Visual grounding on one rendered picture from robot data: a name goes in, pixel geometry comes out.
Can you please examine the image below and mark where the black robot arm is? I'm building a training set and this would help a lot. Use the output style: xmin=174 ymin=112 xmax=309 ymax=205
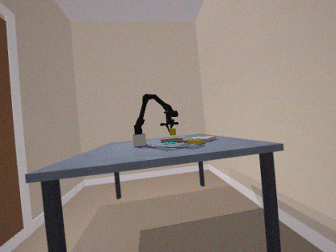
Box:
xmin=134 ymin=94 xmax=179 ymax=135

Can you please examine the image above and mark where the yellow rectangular block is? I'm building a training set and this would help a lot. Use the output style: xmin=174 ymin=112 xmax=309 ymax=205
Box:
xmin=187 ymin=139 xmax=204 ymax=145

